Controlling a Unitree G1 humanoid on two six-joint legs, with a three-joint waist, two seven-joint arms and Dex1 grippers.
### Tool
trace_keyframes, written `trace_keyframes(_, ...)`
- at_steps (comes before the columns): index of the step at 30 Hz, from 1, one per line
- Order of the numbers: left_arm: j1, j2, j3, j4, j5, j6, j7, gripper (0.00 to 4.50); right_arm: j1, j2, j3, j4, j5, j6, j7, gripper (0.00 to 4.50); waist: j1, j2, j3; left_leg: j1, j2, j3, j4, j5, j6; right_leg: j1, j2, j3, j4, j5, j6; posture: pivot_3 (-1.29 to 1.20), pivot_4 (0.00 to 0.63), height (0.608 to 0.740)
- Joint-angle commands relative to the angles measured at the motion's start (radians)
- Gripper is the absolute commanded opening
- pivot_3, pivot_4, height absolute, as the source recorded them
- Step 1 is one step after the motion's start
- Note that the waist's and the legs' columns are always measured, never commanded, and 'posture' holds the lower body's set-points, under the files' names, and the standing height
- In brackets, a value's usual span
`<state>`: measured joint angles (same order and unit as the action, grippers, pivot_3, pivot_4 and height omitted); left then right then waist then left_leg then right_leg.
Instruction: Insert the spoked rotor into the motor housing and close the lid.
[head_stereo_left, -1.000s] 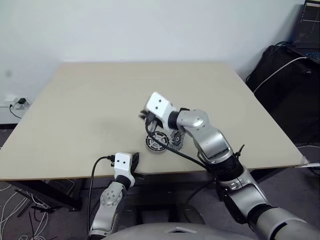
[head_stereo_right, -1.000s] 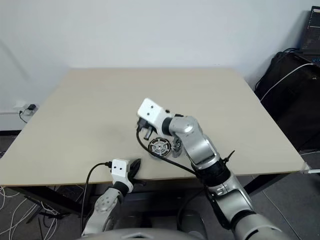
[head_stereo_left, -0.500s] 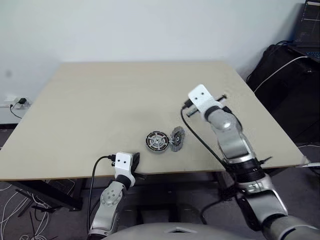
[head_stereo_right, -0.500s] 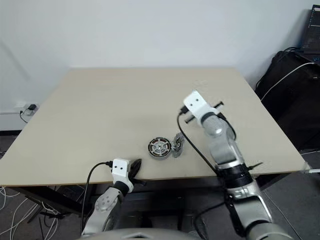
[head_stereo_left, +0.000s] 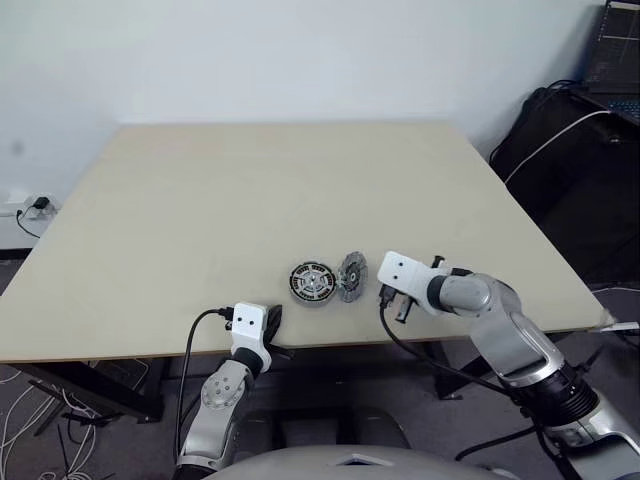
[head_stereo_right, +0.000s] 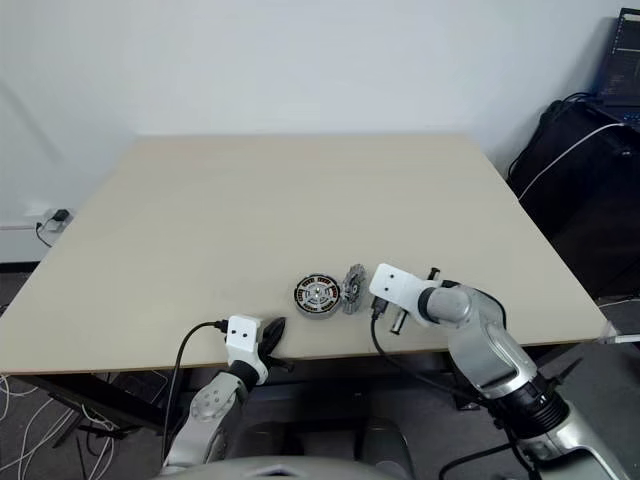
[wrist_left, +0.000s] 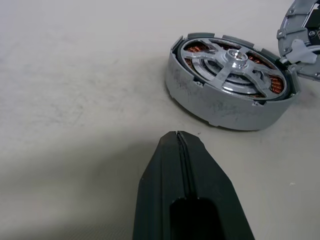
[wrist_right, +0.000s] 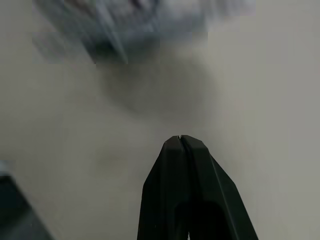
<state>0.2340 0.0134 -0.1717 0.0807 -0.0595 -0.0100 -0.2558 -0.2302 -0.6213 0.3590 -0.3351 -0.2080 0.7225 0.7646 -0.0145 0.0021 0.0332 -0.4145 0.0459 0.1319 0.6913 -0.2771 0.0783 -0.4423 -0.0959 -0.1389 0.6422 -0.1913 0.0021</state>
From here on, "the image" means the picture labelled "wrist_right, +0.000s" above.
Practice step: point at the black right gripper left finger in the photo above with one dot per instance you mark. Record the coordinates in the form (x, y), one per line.
(162, 190)

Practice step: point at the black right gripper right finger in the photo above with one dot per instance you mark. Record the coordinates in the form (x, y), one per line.
(215, 185)

